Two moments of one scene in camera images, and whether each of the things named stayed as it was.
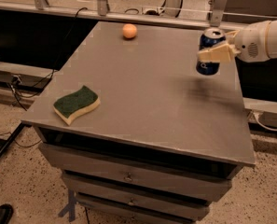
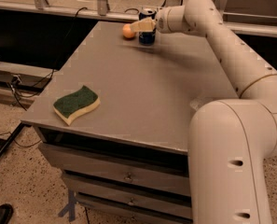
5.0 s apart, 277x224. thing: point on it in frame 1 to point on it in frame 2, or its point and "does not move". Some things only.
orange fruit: (130, 31) does not move
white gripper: (251, 44) to (161, 21)
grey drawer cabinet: (164, 141) does not move
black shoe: (1, 215) does not move
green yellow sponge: (73, 106) does not move
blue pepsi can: (210, 36) to (146, 37)
